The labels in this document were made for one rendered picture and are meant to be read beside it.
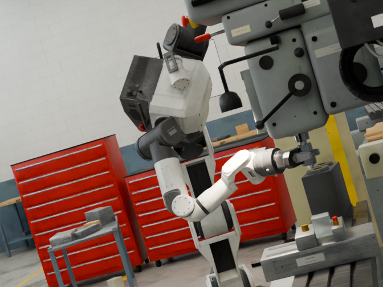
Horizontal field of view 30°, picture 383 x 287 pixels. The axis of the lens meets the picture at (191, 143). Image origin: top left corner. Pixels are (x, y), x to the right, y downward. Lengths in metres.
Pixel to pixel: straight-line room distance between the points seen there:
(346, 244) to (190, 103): 0.81
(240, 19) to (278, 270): 0.77
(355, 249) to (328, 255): 0.08
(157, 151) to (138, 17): 9.38
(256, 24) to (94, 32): 9.94
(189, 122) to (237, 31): 0.53
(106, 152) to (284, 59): 5.30
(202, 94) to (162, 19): 9.11
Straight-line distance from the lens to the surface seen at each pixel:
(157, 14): 11.76
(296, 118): 2.22
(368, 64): 2.19
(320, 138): 4.05
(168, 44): 2.75
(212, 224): 2.95
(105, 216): 5.45
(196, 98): 2.62
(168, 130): 2.54
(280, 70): 2.22
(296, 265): 2.19
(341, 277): 2.06
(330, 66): 2.19
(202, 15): 2.23
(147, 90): 2.65
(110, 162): 7.40
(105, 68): 12.01
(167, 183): 2.48
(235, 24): 2.22
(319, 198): 2.82
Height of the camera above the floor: 1.48
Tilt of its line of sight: 3 degrees down
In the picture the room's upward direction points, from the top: 17 degrees counter-clockwise
